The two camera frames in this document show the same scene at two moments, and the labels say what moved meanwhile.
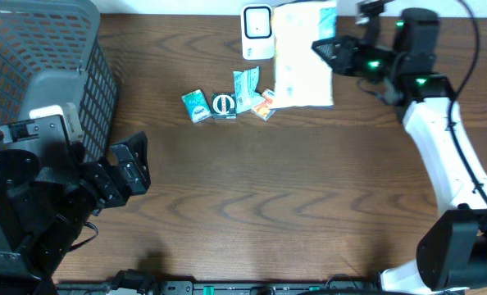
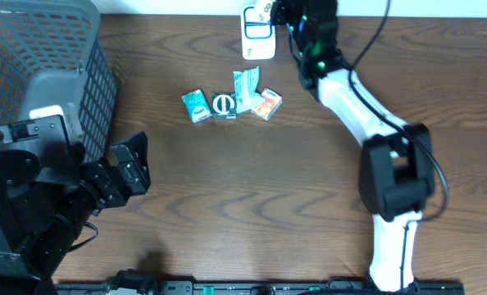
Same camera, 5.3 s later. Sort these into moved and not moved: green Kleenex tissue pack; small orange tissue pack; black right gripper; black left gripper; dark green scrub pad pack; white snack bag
Moved: black right gripper; white snack bag
Not moved: dark green scrub pad pack; small orange tissue pack; black left gripper; green Kleenex tissue pack
